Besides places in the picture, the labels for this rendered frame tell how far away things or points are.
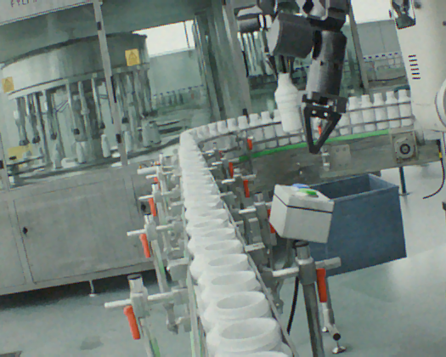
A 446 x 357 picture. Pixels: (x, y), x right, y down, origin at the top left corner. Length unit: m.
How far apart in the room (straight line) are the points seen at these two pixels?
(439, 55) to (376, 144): 1.59
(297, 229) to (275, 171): 1.98
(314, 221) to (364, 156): 2.01
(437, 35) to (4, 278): 4.10
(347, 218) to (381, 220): 0.10
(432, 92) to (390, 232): 0.56
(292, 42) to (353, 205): 0.92
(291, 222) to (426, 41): 0.64
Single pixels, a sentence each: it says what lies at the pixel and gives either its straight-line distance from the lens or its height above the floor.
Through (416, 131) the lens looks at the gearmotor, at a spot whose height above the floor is 0.99.
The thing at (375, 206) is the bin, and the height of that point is 0.90.
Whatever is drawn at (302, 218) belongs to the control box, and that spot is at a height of 1.08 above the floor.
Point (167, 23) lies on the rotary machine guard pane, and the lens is 4.80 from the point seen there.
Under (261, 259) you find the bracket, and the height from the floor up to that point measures 1.10.
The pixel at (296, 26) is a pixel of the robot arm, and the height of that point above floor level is 1.39.
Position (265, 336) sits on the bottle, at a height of 1.16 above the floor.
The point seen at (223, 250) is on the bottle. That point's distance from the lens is 0.63.
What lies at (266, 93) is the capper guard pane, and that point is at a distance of 6.73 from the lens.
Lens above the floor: 1.31
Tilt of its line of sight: 8 degrees down
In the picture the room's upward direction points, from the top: 11 degrees counter-clockwise
